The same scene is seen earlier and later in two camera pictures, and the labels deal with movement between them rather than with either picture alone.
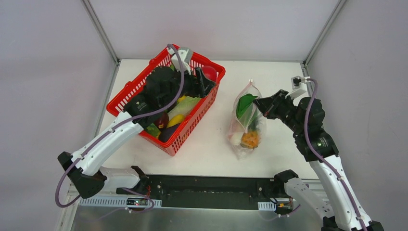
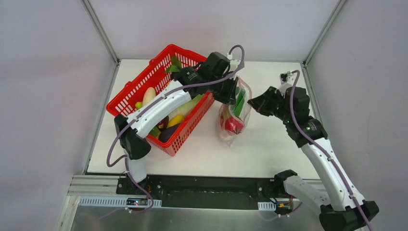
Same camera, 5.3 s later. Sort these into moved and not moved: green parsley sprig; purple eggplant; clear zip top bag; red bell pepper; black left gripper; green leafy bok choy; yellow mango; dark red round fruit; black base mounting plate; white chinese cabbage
Moved: clear zip top bag; green leafy bok choy; black left gripper; red bell pepper
Not moved: dark red round fruit; black base mounting plate; purple eggplant; white chinese cabbage; green parsley sprig; yellow mango
